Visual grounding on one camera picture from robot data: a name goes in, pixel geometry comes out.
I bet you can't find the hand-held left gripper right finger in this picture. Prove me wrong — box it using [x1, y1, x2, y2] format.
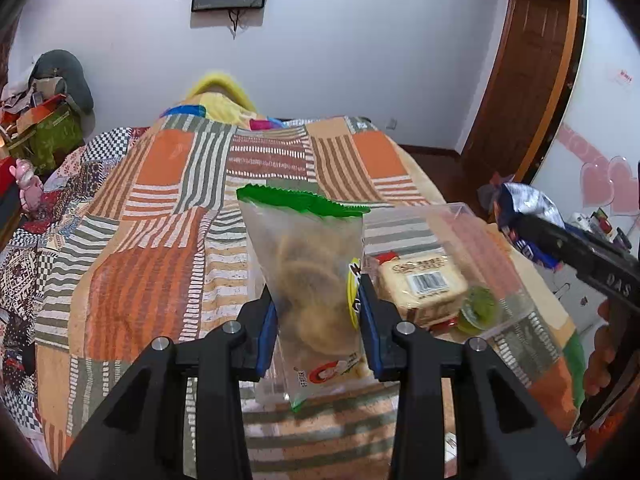
[357, 272, 583, 480]

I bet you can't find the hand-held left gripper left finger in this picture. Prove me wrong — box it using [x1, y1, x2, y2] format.
[57, 292, 278, 480]

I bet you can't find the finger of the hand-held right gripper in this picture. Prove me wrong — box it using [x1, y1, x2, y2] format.
[512, 214, 583, 278]

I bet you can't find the blue red white snack packet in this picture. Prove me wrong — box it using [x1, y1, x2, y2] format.
[492, 182, 568, 268]

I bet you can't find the brown cake packet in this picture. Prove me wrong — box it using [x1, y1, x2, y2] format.
[375, 255, 471, 326]

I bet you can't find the clear green-edged cracker packet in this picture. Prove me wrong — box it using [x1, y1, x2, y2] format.
[236, 184, 372, 413]

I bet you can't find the green jelly cup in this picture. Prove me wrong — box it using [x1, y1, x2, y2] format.
[457, 285, 503, 336]

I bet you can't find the clear plastic container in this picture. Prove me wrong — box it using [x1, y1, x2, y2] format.
[255, 202, 563, 406]

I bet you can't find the person's right hand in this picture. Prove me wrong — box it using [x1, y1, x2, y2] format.
[584, 301, 618, 396]

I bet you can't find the orange striped patchwork blanket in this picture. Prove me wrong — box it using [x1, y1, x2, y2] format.
[30, 110, 588, 480]

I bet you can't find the white heart-print sliding door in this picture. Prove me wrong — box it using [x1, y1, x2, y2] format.
[525, 0, 640, 311]

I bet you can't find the brown wooden door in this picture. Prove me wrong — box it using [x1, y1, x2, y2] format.
[460, 0, 573, 186]

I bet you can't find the small pink door sign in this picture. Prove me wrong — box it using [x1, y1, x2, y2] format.
[607, 65, 636, 88]

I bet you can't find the checkered patchwork quilt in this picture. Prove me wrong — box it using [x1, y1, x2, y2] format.
[0, 125, 151, 431]

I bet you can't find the yellow plush cushion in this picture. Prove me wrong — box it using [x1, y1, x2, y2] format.
[182, 71, 258, 121]

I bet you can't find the pink plush toy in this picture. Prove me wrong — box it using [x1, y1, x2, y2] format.
[12, 157, 46, 211]

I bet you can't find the green printed bag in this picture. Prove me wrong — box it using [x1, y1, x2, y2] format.
[10, 95, 86, 171]

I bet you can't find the grey cushion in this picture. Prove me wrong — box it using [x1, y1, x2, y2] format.
[30, 50, 96, 116]

